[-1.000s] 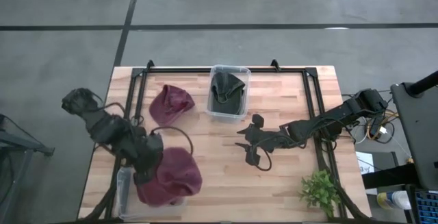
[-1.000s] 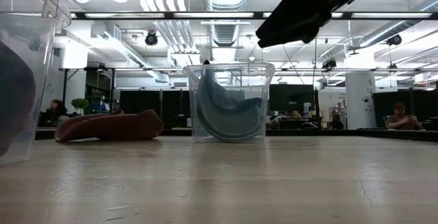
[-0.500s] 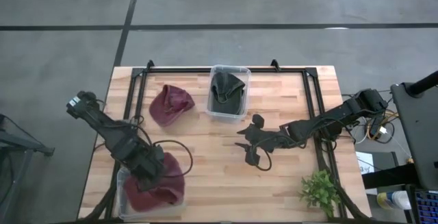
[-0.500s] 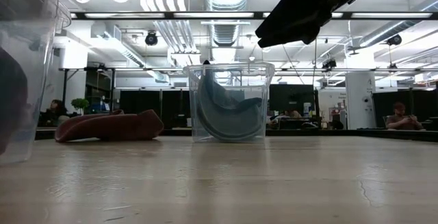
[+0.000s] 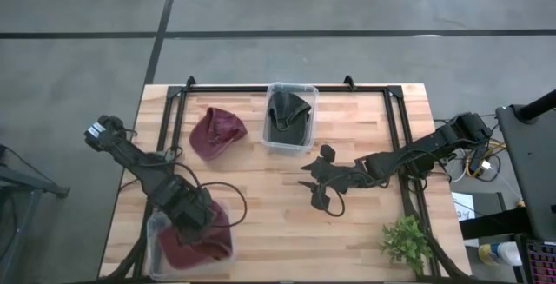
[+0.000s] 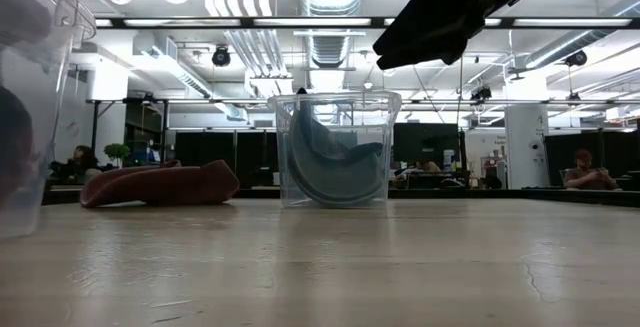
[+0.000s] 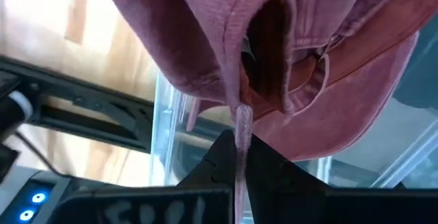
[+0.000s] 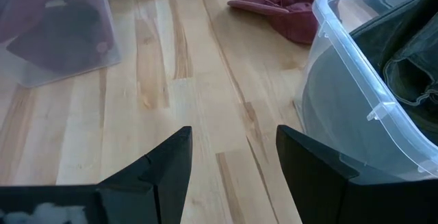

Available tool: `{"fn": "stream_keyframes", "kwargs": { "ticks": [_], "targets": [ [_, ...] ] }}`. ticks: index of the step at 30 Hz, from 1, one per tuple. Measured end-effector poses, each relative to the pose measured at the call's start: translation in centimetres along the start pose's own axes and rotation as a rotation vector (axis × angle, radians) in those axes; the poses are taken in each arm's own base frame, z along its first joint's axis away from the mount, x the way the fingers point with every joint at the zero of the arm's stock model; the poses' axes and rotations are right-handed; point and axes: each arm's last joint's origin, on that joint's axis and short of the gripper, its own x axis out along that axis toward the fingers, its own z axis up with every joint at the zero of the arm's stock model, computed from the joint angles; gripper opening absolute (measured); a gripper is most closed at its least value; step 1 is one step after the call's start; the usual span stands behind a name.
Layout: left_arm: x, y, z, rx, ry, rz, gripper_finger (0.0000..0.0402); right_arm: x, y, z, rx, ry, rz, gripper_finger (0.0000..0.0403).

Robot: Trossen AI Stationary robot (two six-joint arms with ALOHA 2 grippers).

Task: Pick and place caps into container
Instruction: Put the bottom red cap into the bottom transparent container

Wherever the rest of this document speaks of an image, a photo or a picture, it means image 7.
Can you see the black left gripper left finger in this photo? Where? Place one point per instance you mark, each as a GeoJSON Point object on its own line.
{"type": "Point", "coordinates": [171, 203]}

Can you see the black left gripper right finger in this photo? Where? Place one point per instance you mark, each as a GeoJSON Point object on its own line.
{"type": "Point", "coordinates": [308, 203]}

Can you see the maroon baseball cap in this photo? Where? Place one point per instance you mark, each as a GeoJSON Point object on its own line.
{"type": "Point", "coordinates": [205, 28]}

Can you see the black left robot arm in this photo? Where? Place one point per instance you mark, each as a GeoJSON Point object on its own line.
{"type": "Point", "coordinates": [10, 118]}

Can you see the clear plastic container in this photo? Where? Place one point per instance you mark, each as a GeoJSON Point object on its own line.
{"type": "Point", "coordinates": [167, 131]}

